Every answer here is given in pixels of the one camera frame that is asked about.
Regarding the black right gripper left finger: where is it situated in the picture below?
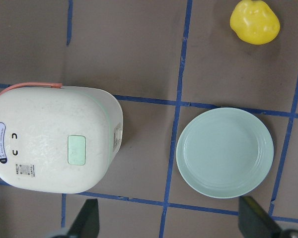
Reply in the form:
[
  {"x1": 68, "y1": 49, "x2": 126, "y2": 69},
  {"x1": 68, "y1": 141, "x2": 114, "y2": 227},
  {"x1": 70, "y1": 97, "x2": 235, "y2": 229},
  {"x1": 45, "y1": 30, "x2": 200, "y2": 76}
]
[{"x1": 67, "y1": 199, "x2": 100, "y2": 238}]

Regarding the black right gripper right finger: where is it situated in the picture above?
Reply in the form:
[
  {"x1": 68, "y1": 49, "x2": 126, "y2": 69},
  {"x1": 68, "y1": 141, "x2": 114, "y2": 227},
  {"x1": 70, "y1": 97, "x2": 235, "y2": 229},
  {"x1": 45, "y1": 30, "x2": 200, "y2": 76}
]
[{"x1": 238, "y1": 196, "x2": 285, "y2": 238}]

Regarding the white rice cooker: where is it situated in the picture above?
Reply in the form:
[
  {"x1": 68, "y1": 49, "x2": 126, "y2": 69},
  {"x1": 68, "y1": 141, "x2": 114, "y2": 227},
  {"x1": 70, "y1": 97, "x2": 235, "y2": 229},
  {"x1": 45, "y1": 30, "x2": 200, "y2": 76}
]
[{"x1": 0, "y1": 82, "x2": 123, "y2": 194}]

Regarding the green plate near yellow fruit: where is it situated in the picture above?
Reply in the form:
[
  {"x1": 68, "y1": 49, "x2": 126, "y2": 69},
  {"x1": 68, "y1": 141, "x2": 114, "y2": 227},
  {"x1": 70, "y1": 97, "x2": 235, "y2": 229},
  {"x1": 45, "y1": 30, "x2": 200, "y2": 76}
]
[{"x1": 176, "y1": 108, "x2": 274, "y2": 199}]

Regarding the yellow toy fruit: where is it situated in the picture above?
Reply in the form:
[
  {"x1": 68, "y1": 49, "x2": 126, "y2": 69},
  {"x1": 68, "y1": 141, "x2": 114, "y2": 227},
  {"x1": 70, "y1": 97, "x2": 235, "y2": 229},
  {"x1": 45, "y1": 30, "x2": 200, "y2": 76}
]
[{"x1": 229, "y1": 0, "x2": 281, "y2": 45}]

